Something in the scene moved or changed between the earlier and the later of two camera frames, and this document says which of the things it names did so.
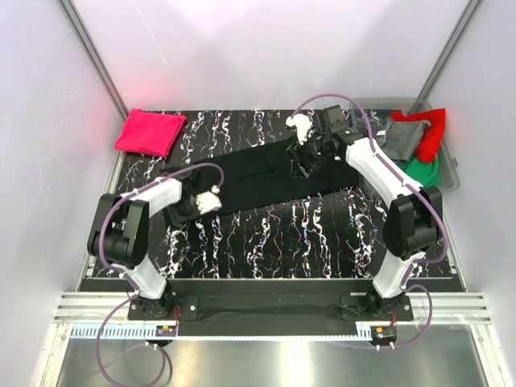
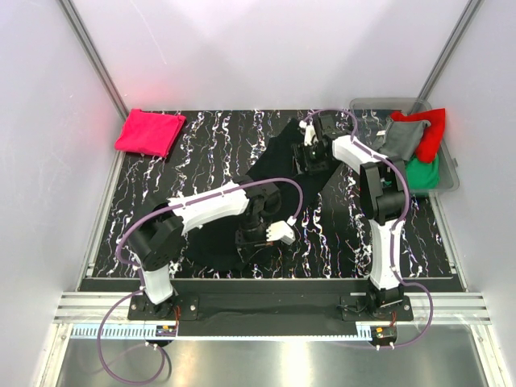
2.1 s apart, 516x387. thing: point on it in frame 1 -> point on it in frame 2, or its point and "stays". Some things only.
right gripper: [297, 152] stays
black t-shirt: [268, 174] -> [268, 226]
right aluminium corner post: [462, 26] stays
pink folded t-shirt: [150, 133] stays
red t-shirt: [430, 143] stays
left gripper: [177, 219] -> [247, 248]
